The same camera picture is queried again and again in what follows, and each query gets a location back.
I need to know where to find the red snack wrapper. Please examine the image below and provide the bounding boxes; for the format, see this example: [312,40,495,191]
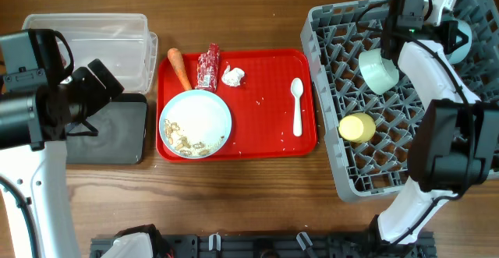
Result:
[196,43,220,93]

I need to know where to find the food scraps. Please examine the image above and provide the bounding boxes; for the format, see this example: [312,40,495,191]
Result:
[163,119,225,158]

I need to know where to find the green bowl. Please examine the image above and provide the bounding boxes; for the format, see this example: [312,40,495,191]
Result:
[359,48,399,95]

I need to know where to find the black plastic tray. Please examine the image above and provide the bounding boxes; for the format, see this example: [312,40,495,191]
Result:
[66,94,148,164]

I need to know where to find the light blue bowl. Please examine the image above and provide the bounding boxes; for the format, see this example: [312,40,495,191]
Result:
[444,20,472,65]

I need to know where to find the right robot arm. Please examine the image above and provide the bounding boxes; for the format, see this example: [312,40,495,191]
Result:
[359,0,498,247]

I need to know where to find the white plastic spoon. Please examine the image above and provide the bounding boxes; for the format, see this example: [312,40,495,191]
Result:
[290,77,304,137]

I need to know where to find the yellow cup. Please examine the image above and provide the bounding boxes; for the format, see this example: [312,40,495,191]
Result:
[338,113,376,143]

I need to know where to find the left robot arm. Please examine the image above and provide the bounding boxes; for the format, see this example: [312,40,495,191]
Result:
[1,29,124,257]

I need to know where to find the red serving tray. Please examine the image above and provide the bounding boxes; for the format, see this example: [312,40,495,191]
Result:
[155,48,318,162]

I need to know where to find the clear plastic bin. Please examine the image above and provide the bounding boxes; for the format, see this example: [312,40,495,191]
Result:
[22,13,158,94]

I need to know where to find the orange carrot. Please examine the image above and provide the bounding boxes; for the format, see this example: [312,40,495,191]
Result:
[167,48,192,90]

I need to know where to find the grey dishwasher rack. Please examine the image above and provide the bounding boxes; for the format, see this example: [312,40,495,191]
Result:
[300,0,498,202]

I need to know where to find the light blue plate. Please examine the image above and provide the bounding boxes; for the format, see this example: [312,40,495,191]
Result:
[158,90,232,160]

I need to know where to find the white tissue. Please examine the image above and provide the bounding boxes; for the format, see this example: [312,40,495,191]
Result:
[221,65,245,87]

